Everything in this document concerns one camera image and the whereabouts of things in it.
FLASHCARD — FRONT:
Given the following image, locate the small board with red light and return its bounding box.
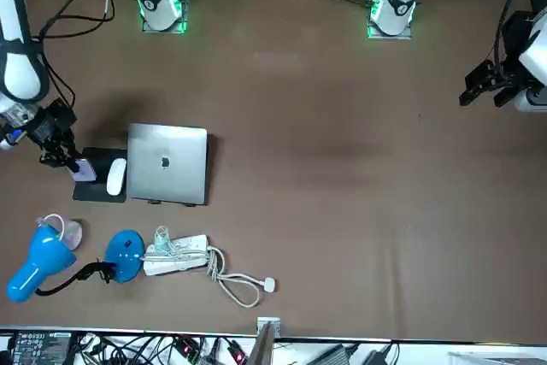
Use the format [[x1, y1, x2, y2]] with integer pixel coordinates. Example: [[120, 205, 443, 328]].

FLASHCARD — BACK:
[[175, 336, 201, 358]]

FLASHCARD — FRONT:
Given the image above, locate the grey power brick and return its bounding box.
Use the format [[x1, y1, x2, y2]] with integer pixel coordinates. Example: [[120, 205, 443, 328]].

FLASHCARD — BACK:
[[305, 342, 358, 365]]

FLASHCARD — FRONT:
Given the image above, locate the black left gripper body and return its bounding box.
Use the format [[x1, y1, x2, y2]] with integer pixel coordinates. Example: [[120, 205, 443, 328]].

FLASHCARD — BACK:
[[491, 9, 535, 84]]

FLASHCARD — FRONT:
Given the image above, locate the black labelled power adapter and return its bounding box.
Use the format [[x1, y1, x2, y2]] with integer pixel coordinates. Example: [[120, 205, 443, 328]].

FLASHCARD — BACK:
[[7, 329, 73, 365]]

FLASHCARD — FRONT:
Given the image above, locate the white cable with plug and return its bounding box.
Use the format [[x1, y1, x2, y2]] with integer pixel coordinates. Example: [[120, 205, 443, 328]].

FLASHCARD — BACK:
[[206, 246, 278, 309]]

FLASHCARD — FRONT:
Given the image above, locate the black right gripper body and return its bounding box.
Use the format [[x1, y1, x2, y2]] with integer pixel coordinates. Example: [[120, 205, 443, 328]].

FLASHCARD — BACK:
[[29, 98, 79, 146]]

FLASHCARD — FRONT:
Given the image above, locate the aluminium post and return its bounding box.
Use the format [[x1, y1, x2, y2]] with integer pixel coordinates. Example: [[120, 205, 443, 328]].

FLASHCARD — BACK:
[[255, 316, 282, 365]]

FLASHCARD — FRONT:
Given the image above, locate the white computer mouse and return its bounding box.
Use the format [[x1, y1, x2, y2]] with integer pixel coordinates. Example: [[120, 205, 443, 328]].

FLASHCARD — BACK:
[[105, 158, 128, 197]]

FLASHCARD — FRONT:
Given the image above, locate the grey laptop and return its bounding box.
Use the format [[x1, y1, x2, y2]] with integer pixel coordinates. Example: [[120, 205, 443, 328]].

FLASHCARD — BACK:
[[126, 122, 209, 207]]

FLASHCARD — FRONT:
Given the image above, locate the white coiled charger cable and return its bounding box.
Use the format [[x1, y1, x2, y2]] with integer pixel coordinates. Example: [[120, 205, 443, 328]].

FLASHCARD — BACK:
[[152, 226, 174, 253]]

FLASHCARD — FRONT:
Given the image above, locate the white power strip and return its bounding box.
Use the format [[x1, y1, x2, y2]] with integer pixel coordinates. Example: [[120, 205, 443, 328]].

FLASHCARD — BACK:
[[142, 234, 211, 277]]

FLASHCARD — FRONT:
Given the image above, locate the purple smartphone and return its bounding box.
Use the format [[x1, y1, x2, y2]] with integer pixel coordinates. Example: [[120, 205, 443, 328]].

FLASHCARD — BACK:
[[69, 158, 97, 183]]

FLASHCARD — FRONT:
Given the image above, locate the blue desk lamp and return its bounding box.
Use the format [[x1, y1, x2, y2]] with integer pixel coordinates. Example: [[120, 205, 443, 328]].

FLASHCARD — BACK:
[[5, 224, 147, 303]]

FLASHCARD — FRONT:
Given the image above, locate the black mouse pad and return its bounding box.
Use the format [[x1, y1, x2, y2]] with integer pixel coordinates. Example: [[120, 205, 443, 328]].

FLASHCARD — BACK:
[[71, 146, 130, 203]]

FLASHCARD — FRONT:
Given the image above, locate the tangled cables pile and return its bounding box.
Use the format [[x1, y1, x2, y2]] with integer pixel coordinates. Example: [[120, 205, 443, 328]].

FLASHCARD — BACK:
[[76, 333, 257, 365]]

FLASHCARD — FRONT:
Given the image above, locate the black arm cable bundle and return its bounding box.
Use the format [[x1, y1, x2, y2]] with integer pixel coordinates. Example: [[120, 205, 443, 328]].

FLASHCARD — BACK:
[[25, 0, 117, 127], [494, 0, 540, 68]]

